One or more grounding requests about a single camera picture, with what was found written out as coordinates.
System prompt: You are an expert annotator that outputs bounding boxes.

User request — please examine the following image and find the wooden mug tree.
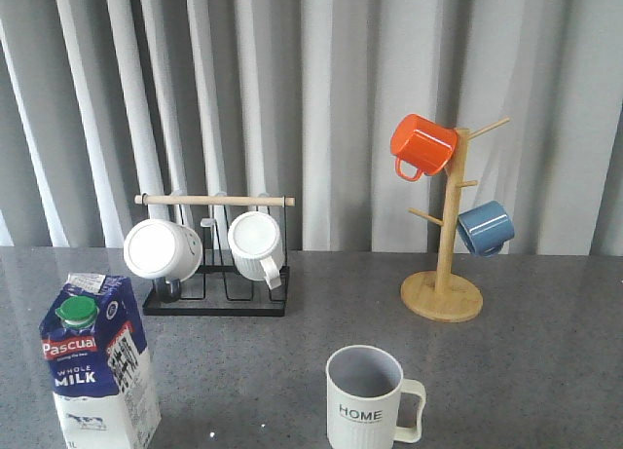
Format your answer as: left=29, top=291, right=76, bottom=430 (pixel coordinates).
left=400, top=117, right=510, bottom=322

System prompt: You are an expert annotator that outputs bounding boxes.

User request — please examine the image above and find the white smooth mug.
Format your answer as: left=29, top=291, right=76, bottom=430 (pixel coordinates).
left=124, top=219, right=203, bottom=282

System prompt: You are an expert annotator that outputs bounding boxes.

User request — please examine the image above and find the white ribbed mug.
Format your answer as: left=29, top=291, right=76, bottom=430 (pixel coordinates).
left=228, top=211, right=285, bottom=289

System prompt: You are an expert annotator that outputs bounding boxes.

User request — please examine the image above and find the grey white curtain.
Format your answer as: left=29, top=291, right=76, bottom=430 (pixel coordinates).
left=1, top=0, right=622, bottom=255

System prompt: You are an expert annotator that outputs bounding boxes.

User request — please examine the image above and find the black wire mug rack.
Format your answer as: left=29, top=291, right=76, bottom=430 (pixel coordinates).
left=135, top=193, right=295, bottom=317

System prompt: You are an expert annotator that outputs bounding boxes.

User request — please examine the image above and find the blue white milk carton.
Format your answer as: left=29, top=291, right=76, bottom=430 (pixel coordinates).
left=40, top=273, right=161, bottom=448

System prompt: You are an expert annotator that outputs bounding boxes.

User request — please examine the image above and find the blue mug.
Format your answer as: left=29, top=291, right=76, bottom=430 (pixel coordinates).
left=457, top=201, right=515, bottom=257

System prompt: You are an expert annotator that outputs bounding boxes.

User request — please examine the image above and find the white HOME mug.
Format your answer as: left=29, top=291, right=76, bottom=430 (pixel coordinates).
left=325, top=345, right=427, bottom=448

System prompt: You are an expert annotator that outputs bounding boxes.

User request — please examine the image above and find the orange mug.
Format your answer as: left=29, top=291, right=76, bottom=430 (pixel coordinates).
left=390, top=114, right=458, bottom=181

